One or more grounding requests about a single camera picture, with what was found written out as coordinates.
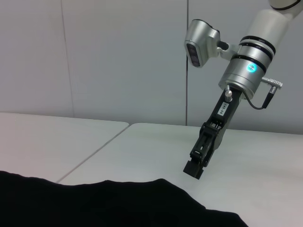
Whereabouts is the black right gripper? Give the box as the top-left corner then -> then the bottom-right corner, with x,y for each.
183,85 -> 244,179

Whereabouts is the black t-shirt with FREE print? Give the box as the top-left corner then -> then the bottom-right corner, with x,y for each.
0,170 -> 249,227

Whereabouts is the right arm gripper cable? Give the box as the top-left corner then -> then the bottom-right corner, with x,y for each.
246,77 -> 284,111

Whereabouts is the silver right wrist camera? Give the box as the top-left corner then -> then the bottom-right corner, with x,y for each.
184,19 -> 239,69

